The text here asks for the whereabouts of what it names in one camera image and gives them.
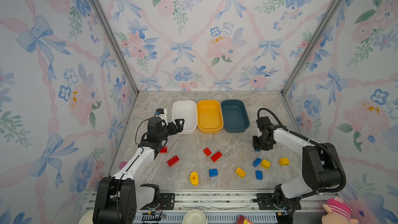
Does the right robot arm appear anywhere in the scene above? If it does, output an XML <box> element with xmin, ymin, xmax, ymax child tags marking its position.
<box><xmin>253</xmin><ymin>116</ymin><xmax>347</xmax><ymax>210</ymax></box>

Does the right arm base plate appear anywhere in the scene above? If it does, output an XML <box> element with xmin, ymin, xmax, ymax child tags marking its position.
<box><xmin>252</xmin><ymin>193</ymin><xmax>295</xmax><ymax>211</ymax></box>

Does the paper cup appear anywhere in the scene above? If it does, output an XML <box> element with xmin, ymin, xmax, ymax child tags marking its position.
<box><xmin>79</xmin><ymin>211</ymin><xmax>94</xmax><ymax>224</ymax></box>

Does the yellow plastic container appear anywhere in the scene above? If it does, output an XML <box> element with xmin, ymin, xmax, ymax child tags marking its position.
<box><xmin>197</xmin><ymin>100</ymin><xmax>223</xmax><ymax>134</ymax></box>

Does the white plastic container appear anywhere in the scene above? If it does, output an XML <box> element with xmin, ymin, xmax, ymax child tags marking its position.
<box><xmin>172</xmin><ymin>100</ymin><xmax>198</xmax><ymax>134</ymax></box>

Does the long red lego brick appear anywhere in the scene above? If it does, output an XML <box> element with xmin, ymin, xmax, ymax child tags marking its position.
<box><xmin>167</xmin><ymin>156</ymin><xmax>180</xmax><ymax>167</ymax></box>

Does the small red lego brick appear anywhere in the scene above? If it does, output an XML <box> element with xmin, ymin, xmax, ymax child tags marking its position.
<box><xmin>203</xmin><ymin>148</ymin><xmax>212</xmax><ymax>156</ymax></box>

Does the red packet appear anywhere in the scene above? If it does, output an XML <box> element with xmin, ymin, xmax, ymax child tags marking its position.
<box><xmin>236</xmin><ymin>215</ymin><xmax>254</xmax><ymax>224</ymax></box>

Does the aluminium mounting rail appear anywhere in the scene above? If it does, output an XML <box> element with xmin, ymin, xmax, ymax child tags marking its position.
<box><xmin>85</xmin><ymin>189</ymin><xmax>338</xmax><ymax>213</ymax></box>

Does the left aluminium corner post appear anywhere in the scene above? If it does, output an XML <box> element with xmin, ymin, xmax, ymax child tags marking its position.
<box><xmin>88</xmin><ymin>0</ymin><xmax>138</xmax><ymax>96</ymax></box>

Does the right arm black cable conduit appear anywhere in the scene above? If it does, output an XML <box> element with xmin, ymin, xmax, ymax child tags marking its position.
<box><xmin>257</xmin><ymin>107</ymin><xmax>347</xmax><ymax>194</ymax></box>

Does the yellow lego brick flat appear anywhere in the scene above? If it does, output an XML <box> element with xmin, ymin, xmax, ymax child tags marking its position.
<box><xmin>235</xmin><ymin>167</ymin><xmax>247</xmax><ymax>179</ymax></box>

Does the yellow duck lego piece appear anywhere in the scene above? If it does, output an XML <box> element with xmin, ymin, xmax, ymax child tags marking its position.
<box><xmin>190</xmin><ymin>172</ymin><xmax>199</xmax><ymax>186</ymax></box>

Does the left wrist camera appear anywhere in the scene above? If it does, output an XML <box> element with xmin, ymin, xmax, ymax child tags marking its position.
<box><xmin>155</xmin><ymin>108</ymin><xmax>168</xmax><ymax>125</ymax></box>

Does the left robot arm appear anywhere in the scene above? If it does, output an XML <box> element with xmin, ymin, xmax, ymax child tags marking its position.
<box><xmin>92</xmin><ymin>116</ymin><xmax>185</xmax><ymax>224</ymax></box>

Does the white bowl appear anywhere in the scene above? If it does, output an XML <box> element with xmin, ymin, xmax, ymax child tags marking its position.
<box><xmin>182</xmin><ymin>209</ymin><xmax>208</xmax><ymax>224</ymax></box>

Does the yellow lego brick cube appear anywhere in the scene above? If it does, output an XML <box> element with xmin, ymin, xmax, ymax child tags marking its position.
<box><xmin>261</xmin><ymin>159</ymin><xmax>271</xmax><ymax>170</ymax></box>

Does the dark teal plastic container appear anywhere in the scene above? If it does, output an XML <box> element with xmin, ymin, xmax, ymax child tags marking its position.
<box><xmin>221</xmin><ymin>99</ymin><xmax>250</xmax><ymax>133</ymax></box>

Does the pink lego brick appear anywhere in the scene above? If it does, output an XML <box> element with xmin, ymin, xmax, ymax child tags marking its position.
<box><xmin>119</xmin><ymin>161</ymin><xmax>127</xmax><ymax>170</ymax></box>

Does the right aluminium corner post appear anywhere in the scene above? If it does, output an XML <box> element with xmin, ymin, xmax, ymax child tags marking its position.
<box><xmin>281</xmin><ymin>0</ymin><xmax>343</xmax><ymax>96</ymax></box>

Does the yellow lego brick far right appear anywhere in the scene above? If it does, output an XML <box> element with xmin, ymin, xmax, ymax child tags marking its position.
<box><xmin>279</xmin><ymin>158</ymin><xmax>290</xmax><ymax>166</ymax></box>

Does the pink plush toy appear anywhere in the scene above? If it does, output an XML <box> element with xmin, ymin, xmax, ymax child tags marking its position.
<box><xmin>321</xmin><ymin>197</ymin><xmax>359</xmax><ymax>224</ymax></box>

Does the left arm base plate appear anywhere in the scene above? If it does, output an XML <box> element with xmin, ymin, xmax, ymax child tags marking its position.
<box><xmin>141</xmin><ymin>193</ymin><xmax>175</xmax><ymax>212</ymax></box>

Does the aluminium corner post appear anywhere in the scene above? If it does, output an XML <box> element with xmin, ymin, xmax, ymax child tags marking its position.
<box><xmin>281</xmin><ymin>0</ymin><xmax>343</xmax><ymax>96</ymax></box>
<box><xmin>88</xmin><ymin>0</ymin><xmax>138</xmax><ymax>96</ymax></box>

